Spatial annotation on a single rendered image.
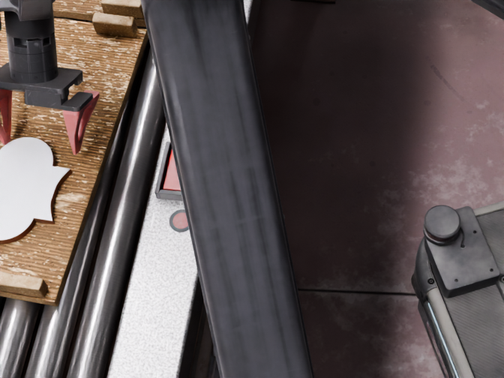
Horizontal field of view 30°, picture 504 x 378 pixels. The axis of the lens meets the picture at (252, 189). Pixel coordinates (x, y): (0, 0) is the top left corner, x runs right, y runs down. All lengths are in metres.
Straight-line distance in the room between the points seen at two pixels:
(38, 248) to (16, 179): 0.10
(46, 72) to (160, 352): 0.36
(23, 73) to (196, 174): 0.65
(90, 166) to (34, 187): 0.07
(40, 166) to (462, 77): 1.40
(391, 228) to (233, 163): 1.65
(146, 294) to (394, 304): 1.04
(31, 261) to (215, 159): 0.67
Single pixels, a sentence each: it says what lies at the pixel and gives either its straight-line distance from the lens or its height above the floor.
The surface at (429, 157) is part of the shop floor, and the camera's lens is 2.27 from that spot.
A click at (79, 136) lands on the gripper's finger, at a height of 0.97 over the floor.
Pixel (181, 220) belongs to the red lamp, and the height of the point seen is 0.92.
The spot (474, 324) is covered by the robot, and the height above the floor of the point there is 0.24.
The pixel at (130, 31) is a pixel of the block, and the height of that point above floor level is 0.95.
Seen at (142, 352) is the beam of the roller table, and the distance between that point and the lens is 1.12.
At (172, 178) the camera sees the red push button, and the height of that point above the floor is 0.93.
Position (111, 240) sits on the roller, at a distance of 1.18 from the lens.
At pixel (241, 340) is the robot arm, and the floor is 1.43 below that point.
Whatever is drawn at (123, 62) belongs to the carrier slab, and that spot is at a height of 0.94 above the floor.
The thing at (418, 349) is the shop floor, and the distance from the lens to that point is 2.07.
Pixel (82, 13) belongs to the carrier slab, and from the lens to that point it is 1.37.
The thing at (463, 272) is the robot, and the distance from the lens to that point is 1.83.
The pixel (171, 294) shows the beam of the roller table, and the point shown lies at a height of 0.92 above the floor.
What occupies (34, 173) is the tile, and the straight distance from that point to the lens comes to 1.22.
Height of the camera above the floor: 1.95
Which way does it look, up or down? 61 degrees down
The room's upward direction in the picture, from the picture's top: 11 degrees counter-clockwise
